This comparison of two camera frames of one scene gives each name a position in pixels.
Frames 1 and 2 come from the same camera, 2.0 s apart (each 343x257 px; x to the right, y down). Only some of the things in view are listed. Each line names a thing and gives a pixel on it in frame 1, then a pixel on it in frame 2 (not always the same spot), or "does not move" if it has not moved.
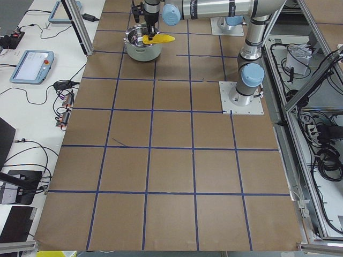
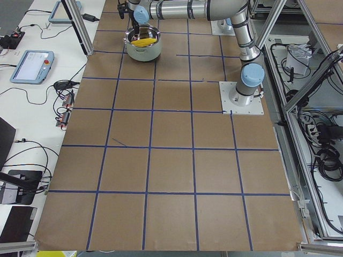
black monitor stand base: (27, 182) does not move
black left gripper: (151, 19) to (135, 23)
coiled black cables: (324, 132) does not move
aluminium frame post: (80, 24) does not move
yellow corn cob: (158, 38) to (143, 42)
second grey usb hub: (63, 120) does not move
